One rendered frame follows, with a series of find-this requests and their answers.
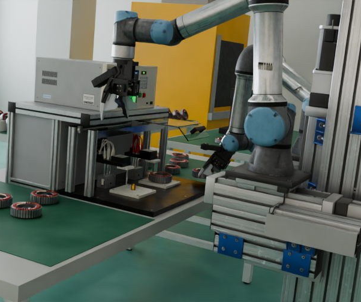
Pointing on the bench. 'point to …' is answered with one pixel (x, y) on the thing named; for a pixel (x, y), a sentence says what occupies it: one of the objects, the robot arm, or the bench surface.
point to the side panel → (32, 151)
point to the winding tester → (84, 82)
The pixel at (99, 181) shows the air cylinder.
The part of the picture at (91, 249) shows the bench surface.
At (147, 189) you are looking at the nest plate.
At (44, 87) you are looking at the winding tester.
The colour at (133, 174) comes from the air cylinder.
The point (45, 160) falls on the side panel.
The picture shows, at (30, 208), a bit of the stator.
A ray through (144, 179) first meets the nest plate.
